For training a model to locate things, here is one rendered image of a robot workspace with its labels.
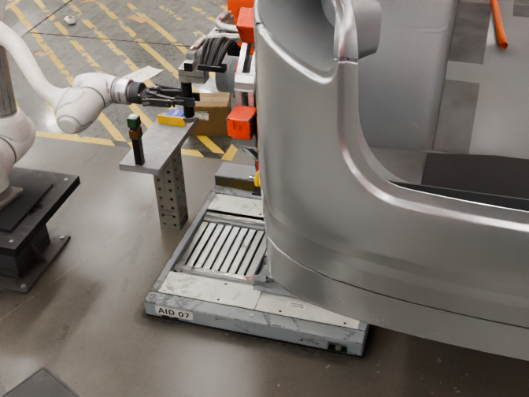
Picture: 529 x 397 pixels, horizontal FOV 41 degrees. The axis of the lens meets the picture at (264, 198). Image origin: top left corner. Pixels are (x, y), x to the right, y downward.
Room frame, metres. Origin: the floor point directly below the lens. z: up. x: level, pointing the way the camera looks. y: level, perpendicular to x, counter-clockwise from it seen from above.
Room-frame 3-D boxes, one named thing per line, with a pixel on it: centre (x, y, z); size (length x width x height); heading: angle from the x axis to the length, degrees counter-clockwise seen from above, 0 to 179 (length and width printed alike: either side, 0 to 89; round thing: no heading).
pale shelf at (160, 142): (2.53, 0.42, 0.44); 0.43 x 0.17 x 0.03; 162
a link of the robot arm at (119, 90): (2.21, 0.46, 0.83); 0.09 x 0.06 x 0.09; 163
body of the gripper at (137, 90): (2.19, 0.39, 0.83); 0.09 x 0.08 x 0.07; 73
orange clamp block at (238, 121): (1.93, 0.06, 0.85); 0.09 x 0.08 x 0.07; 162
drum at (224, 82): (2.25, 0.04, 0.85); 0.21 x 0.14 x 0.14; 72
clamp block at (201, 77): (2.13, 0.22, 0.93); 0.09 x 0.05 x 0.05; 72
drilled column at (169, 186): (2.56, 0.41, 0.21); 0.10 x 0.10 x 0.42; 72
